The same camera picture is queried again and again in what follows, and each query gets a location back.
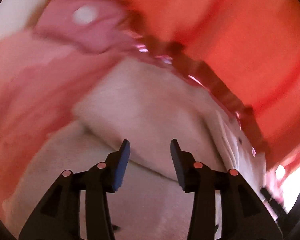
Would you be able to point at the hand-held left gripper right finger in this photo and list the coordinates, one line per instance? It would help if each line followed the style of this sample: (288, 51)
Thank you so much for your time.
(178, 165)

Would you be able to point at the pink pillow with white dot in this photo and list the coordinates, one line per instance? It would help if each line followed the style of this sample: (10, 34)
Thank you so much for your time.
(102, 37)

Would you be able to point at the brown wooden bed rail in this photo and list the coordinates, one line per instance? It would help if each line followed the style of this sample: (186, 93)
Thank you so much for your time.
(215, 80)

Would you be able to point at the red plastic basket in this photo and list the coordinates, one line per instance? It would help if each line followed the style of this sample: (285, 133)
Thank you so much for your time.
(240, 30)

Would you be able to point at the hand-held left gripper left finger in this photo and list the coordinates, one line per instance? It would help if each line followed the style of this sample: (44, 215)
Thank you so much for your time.
(121, 165)

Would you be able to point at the pink blanket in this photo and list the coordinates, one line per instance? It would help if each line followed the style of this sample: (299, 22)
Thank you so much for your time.
(27, 92)

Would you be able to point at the white fluffy garment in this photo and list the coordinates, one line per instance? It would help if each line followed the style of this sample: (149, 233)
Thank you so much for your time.
(145, 110)

